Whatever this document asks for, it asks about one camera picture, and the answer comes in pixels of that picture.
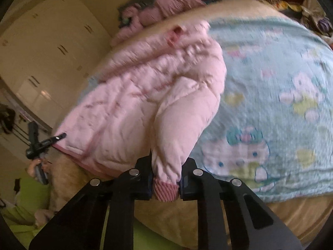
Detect dark cloth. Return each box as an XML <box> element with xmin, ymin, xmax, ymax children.
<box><xmin>0</xmin><ymin>104</ymin><xmax>16</xmax><ymax>134</ymax></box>

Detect crumpled pink padded garment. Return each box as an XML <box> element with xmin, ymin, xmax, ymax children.
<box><xmin>111</xmin><ymin>0</ymin><xmax>209</xmax><ymax>47</ymax></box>

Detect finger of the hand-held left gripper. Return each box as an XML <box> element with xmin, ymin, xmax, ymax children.
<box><xmin>48</xmin><ymin>133</ymin><xmax>67</xmax><ymax>144</ymax></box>

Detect plastic bag with purple cloth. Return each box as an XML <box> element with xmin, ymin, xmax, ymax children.
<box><xmin>302</xmin><ymin>0</ymin><xmax>333</xmax><ymax>39</ymax></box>

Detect pink quilted jacket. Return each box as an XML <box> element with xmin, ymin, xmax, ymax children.
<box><xmin>53</xmin><ymin>21</ymin><xmax>227</xmax><ymax>204</ymax></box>

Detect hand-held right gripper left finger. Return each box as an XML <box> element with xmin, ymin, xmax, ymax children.
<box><xmin>29</xmin><ymin>148</ymin><xmax>154</xmax><ymax>250</ymax></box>

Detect bed with beige sheet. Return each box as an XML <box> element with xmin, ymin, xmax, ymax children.
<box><xmin>49</xmin><ymin>0</ymin><xmax>333</xmax><ymax>243</ymax></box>

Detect cream wardrobe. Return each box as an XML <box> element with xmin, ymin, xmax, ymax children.
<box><xmin>0</xmin><ymin>0</ymin><xmax>112</xmax><ymax>133</ymax></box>

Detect person's left hand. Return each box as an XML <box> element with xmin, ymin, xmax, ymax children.
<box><xmin>27</xmin><ymin>158</ymin><xmax>52</xmax><ymax>180</ymax></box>

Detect grey padded headboard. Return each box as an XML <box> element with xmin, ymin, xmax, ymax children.
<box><xmin>117</xmin><ymin>0</ymin><xmax>162</xmax><ymax>13</ymax></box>

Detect blue cartoon print blanket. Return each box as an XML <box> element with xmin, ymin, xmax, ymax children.
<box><xmin>201</xmin><ymin>16</ymin><xmax>333</xmax><ymax>204</ymax></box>

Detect green cloth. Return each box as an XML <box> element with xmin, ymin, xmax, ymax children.
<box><xmin>0</xmin><ymin>177</ymin><xmax>169</xmax><ymax>250</ymax></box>

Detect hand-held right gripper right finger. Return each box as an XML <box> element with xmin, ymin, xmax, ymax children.
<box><xmin>179</xmin><ymin>157</ymin><xmax>303</xmax><ymax>250</ymax></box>

